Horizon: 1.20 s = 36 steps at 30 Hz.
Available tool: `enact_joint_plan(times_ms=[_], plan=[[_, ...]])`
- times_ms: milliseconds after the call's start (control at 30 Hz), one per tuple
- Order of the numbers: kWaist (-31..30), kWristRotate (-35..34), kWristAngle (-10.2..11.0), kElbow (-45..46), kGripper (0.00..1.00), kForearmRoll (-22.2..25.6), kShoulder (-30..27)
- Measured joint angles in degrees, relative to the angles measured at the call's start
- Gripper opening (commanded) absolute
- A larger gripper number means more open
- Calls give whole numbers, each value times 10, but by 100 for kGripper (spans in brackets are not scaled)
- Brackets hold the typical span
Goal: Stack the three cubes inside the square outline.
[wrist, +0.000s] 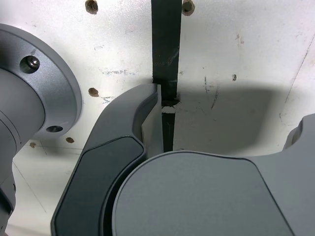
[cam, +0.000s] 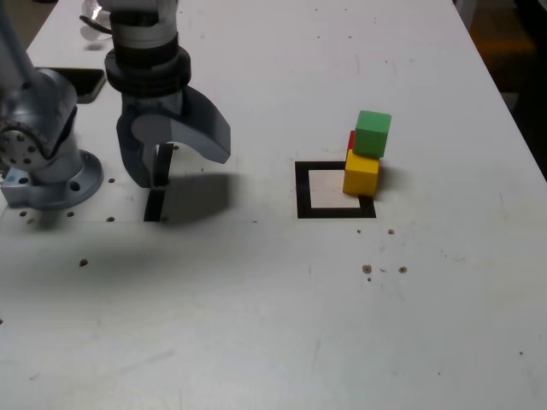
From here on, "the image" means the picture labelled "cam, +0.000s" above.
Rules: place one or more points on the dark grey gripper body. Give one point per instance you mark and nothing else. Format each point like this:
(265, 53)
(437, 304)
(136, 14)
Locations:
(154, 104)

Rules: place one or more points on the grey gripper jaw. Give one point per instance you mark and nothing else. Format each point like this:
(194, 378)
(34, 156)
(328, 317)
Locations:
(205, 128)
(132, 162)

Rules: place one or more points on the red cube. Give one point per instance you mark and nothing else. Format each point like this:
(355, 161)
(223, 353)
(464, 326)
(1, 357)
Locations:
(351, 141)

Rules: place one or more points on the yellow cube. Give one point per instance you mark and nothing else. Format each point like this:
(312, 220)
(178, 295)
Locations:
(361, 175)

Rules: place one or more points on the green cube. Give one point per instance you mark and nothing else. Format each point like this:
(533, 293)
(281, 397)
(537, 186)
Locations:
(372, 134)

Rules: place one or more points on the black tape square outline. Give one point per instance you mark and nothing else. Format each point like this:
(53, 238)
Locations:
(302, 192)

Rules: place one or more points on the black tape strip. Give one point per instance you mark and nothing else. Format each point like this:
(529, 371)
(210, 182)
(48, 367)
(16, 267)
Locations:
(154, 207)

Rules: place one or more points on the black phone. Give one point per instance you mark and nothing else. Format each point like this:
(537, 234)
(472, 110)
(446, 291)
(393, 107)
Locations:
(87, 83)

